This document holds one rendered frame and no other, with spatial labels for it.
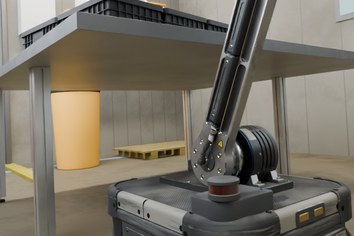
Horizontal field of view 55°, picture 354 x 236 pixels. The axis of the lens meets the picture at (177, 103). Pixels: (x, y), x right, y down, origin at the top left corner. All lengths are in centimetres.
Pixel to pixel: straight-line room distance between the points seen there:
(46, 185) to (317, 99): 282
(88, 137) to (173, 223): 250
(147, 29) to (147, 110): 383
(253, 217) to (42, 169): 84
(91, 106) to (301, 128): 210
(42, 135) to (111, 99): 314
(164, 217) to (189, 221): 11
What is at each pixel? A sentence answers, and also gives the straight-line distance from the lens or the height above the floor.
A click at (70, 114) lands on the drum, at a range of 324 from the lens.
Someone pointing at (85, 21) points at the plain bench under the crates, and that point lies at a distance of 81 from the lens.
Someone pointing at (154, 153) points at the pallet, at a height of 7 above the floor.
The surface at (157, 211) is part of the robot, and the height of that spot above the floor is 23.
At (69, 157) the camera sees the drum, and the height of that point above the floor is 11.
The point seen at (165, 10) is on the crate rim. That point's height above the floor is 92.
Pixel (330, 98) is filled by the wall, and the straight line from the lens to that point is 355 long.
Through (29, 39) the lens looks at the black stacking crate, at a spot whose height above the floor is 88.
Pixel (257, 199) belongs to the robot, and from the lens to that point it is 78.
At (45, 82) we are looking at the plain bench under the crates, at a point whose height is 60.
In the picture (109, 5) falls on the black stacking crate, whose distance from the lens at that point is 136.
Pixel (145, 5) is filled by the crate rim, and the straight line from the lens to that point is 147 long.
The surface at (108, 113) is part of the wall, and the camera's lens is 441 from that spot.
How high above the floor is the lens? 46
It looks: 2 degrees up
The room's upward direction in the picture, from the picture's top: 3 degrees counter-clockwise
